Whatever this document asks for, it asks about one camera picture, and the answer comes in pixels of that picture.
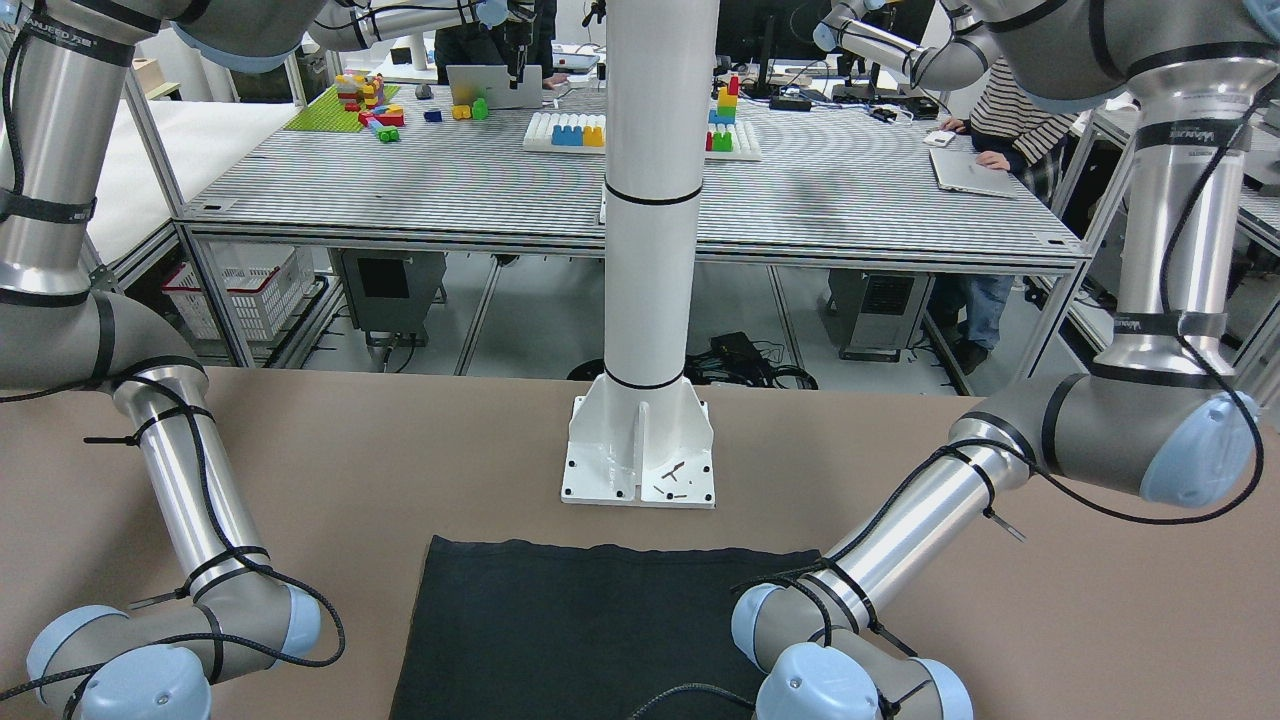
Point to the grey computer case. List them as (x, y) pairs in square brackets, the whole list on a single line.
[(389, 292)]

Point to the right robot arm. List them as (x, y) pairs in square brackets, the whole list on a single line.
[(63, 75)]

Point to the white block tray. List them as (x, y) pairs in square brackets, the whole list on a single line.
[(585, 133)]

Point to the person in striped shirt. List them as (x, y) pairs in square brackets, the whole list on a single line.
[(1011, 133)]

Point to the green lego baseplate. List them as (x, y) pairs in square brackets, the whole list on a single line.
[(329, 113)]

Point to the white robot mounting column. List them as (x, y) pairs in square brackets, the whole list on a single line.
[(641, 435)]

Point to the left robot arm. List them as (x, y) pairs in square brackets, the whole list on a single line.
[(1156, 416)]

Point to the white plastic basket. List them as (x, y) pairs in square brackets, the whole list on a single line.
[(263, 293)]

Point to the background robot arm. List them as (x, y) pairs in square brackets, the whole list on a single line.
[(346, 26)]

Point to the closed grey laptop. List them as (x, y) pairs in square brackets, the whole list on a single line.
[(958, 172)]

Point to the silver laptop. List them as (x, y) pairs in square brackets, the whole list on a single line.
[(470, 83)]

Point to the black graphic t-shirt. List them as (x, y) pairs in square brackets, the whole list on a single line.
[(517, 630)]

